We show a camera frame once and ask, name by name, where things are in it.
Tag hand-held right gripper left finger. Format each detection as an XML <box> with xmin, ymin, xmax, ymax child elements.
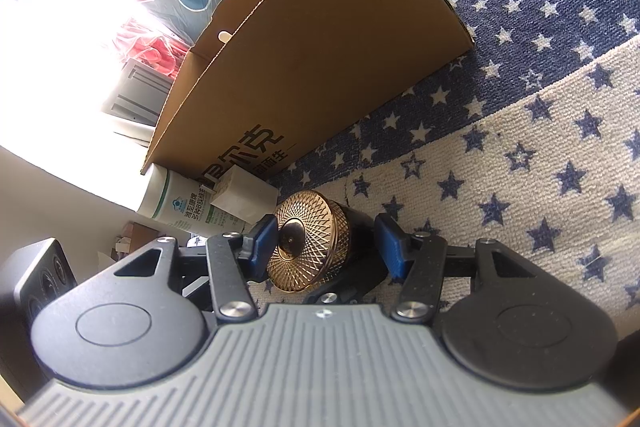
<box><xmin>114</xmin><ymin>214</ymin><xmax>277</xmax><ymax>324</ymax></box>

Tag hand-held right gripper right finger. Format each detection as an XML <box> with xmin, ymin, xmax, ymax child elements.
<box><xmin>374</xmin><ymin>213</ymin><xmax>532</xmax><ymax>324</ymax></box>

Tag black jar with gold lid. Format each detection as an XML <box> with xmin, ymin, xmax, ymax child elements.
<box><xmin>265</xmin><ymin>189</ymin><xmax>388</xmax><ymax>295</ymax></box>

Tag white power adapter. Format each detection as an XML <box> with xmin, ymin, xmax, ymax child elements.
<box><xmin>212</xmin><ymin>166</ymin><xmax>281</xmax><ymax>225</ymax></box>

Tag white jar with green label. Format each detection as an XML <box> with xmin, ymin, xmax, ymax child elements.
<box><xmin>136</xmin><ymin>167</ymin><xmax>261</xmax><ymax>240</ymax></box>

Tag brown cardboard box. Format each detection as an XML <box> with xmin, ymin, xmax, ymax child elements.
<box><xmin>140</xmin><ymin>0</ymin><xmax>476</xmax><ymax>188</ymax></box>

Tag star-print blanket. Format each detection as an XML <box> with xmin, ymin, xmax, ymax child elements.
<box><xmin>247</xmin><ymin>0</ymin><xmax>640</xmax><ymax>343</ymax></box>

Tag grey plastic panel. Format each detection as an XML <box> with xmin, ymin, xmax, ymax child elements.
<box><xmin>102</xmin><ymin>57</ymin><xmax>176</xmax><ymax>128</ymax></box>

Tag red floral cloth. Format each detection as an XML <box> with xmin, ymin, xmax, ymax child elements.
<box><xmin>112</xmin><ymin>18</ymin><xmax>193</xmax><ymax>80</ymax></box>

